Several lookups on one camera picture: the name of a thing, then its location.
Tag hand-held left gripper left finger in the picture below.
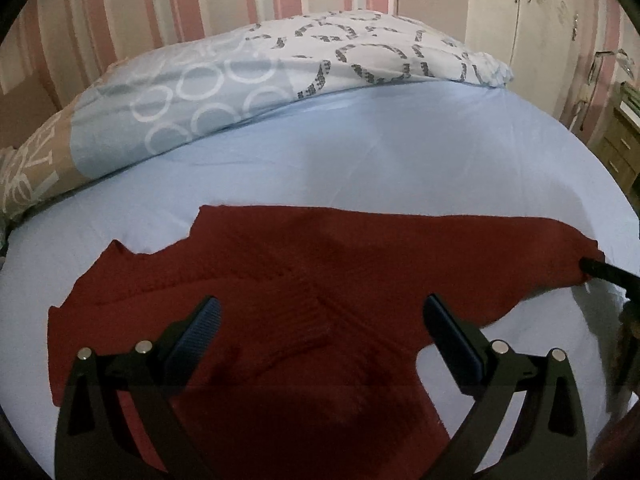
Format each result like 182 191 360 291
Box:
55 295 224 480

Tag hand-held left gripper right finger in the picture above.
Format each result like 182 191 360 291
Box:
422 294 591 480

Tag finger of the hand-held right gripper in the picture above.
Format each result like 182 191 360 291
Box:
577 256 640 293

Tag red knitted sweater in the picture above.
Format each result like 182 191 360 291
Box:
47 204 606 480

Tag wooden drawer cabinet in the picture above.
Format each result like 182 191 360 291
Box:
595 80 640 191

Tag bed with light blue sheet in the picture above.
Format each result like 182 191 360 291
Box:
0 82 640 480

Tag patterned blue beige duvet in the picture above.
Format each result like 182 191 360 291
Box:
0 8 516 233

